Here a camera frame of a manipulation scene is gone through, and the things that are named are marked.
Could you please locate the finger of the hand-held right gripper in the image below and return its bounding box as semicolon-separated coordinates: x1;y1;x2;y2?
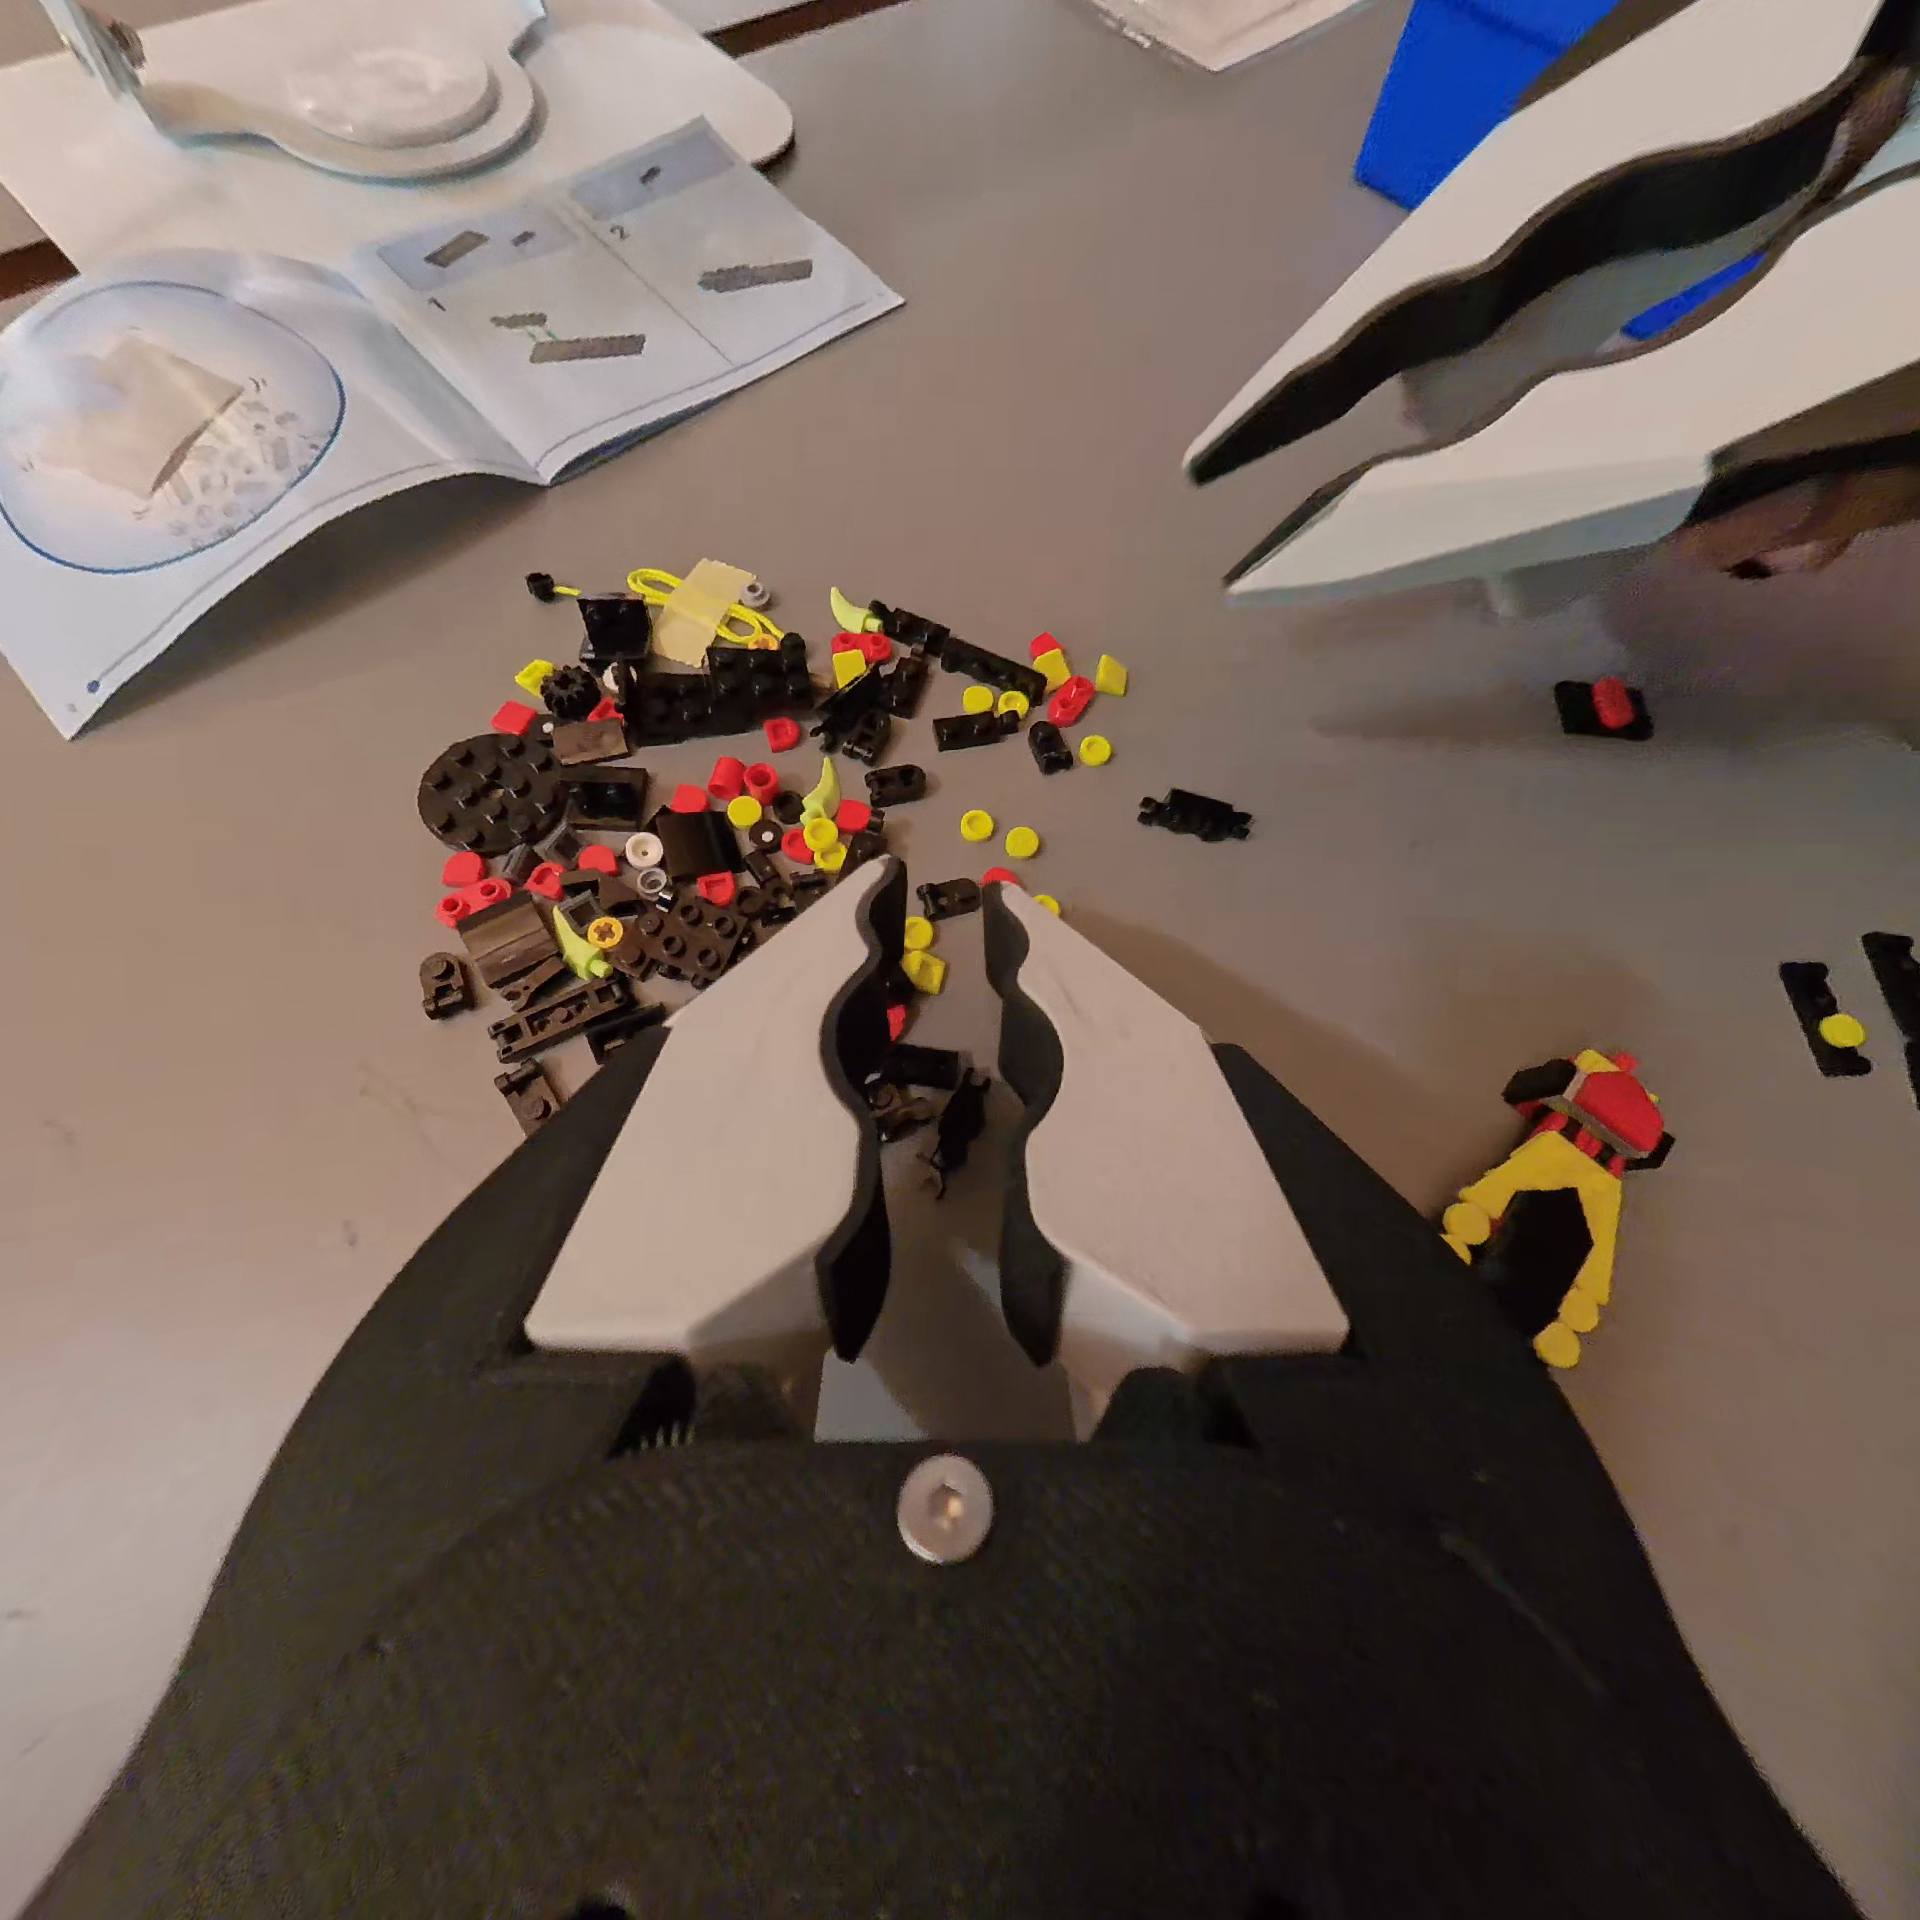
1221;166;1920;619
1185;0;1920;486

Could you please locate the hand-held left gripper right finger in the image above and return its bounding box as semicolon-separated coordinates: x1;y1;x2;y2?
982;882;1351;1433

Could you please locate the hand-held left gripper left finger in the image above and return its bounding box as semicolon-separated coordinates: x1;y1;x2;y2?
525;856;910;1389

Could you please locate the small black lego clip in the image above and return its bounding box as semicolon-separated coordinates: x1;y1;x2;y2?
921;1070;995;1199

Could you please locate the yellow red black lego model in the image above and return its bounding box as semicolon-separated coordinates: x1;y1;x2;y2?
1438;1048;1676;1372

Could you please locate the pile of lego pieces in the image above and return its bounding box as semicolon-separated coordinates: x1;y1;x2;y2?
418;556;1129;1199

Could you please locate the black lego plate yellow stud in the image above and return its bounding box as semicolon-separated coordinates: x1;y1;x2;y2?
1779;960;1872;1076

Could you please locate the long black lego plate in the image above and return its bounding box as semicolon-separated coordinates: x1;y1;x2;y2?
1862;929;1920;1114

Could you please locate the lego instruction booklet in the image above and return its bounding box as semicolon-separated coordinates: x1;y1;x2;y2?
0;115;908;743

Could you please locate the person's right hand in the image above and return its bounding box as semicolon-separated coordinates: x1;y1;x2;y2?
1674;479;1920;584

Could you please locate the blue plastic bin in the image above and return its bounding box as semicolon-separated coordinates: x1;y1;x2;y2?
1356;0;1776;343

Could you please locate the clear plastic bag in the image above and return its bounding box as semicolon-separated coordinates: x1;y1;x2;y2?
1096;0;1381;71

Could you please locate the white card with clear bubble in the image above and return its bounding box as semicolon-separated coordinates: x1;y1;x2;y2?
0;0;797;296

